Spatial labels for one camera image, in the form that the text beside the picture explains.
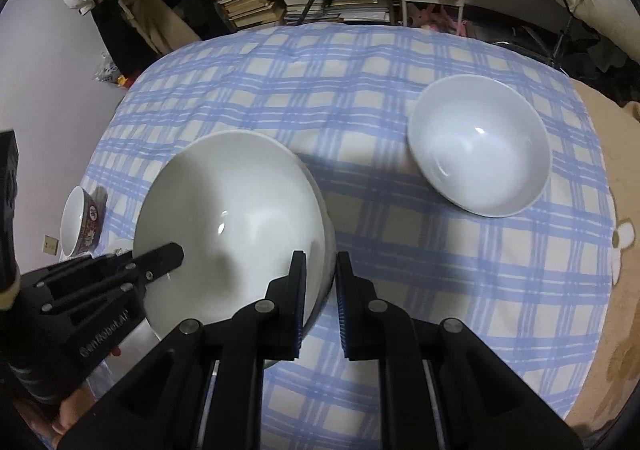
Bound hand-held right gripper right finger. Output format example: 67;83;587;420
335;250;583;450

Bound pink slippers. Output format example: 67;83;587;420
407;5;451;31

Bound plain white bowl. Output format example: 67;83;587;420
407;74;550;218
132;130;337;371

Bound blue checked sheet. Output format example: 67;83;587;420
47;23;616;450

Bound small bowl with red character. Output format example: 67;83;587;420
60;185;108;258

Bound person's left hand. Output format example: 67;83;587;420
50;382;103;438

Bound stack of old books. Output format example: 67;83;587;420
215;0;286;31

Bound black trousers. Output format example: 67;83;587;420
90;5;156;71

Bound white cherry print plate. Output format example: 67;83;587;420
97;239;168;381

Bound beige coat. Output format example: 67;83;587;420
117;0;201;56

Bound clear plastic bag with items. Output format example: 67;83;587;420
95;53;123;84

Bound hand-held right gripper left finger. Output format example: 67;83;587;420
57;250;308;450

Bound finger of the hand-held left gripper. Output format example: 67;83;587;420
22;243;185;326

